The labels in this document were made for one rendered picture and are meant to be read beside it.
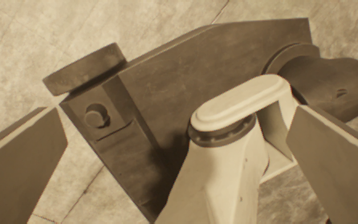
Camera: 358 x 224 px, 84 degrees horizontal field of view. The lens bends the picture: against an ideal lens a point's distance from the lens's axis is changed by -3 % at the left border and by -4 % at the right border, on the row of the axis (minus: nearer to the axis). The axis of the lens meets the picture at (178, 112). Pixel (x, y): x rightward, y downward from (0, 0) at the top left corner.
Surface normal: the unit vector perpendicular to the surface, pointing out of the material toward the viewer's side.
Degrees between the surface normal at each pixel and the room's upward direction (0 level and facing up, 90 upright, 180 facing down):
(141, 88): 0
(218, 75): 0
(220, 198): 90
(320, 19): 0
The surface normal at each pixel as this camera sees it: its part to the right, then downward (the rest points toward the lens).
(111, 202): 0.19, 0.35
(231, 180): -0.41, -0.82
